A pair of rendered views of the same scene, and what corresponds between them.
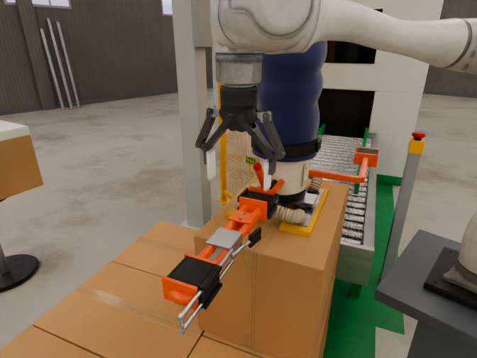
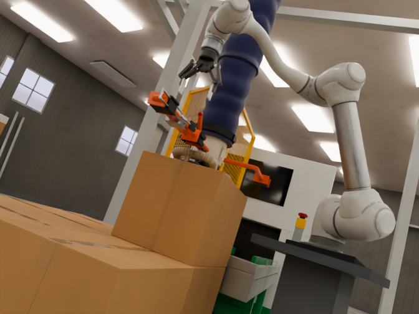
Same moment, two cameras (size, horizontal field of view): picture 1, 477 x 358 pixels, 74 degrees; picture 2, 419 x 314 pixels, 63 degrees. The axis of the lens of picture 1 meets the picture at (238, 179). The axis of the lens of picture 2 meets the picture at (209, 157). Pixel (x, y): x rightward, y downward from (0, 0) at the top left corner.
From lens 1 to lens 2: 1.09 m
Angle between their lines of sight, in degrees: 36
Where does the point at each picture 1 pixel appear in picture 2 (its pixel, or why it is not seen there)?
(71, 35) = (27, 131)
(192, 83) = (145, 147)
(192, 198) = not seen: hidden behind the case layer
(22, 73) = not seen: outside the picture
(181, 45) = (148, 120)
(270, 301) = (181, 199)
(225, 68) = (207, 40)
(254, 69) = (219, 45)
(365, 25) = (264, 34)
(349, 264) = (235, 277)
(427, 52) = (291, 78)
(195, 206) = not seen: hidden behind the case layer
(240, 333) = (146, 233)
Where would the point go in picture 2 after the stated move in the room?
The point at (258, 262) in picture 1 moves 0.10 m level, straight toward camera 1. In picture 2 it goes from (182, 168) to (181, 164)
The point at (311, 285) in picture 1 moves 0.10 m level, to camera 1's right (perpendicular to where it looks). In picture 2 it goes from (213, 183) to (236, 190)
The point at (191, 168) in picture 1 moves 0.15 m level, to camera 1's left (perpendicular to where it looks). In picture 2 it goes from (112, 216) to (95, 210)
